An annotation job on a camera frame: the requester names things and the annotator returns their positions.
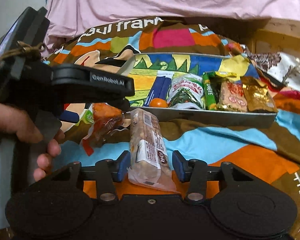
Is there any long nut bar packet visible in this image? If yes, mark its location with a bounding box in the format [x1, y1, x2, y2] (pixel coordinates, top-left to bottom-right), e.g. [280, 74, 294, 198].
[128, 108, 177, 192]

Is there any orange red snack packet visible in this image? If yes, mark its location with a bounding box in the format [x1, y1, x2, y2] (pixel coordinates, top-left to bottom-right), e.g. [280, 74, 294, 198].
[81, 103, 123, 156]

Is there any green sausage stick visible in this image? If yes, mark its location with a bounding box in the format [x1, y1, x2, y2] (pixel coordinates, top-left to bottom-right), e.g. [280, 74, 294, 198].
[203, 72, 217, 111]

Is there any small orange ball snack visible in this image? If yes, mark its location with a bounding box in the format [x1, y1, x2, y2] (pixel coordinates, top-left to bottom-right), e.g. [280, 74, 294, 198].
[149, 98, 168, 108]

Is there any green white snack packet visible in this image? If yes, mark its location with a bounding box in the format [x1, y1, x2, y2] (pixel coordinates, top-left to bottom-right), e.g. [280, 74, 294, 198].
[166, 74, 204, 110]

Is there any beige red cracker packet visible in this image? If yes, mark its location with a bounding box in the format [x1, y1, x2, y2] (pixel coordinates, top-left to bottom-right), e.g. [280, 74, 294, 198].
[217, 80, 248, 112]

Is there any gold foil snack packet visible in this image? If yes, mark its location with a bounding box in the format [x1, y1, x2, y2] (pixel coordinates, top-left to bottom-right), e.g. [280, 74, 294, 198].
[241, 76, 277, 113]

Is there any yellow snack packet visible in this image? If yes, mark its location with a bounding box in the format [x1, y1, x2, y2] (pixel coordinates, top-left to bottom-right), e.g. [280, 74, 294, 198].
[207, 71, 240, 82]

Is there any person's left hand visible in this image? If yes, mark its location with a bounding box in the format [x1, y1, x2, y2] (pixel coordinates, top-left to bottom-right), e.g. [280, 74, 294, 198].
[0, 104, 65, 181]

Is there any pink bed sheet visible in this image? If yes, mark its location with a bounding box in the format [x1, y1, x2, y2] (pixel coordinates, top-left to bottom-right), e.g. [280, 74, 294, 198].
[44, 0, 300, 54]

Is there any colourful paul frank blanket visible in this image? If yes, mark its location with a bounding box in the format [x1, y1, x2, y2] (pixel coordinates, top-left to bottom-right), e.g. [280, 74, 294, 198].
[46, 16, 300, 239]

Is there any colourful metal tray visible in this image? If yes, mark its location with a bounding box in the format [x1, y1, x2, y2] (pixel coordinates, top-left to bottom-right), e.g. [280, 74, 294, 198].
[119, 53, 277, 128]

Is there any white floral satin quilt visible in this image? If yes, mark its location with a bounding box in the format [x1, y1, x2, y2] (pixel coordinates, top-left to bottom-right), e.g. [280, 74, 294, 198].
[227, 42, 300, 98]

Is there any wooden bed frame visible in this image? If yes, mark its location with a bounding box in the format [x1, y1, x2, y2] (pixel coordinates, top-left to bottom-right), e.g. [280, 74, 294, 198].
[245, 18, 300, 58]

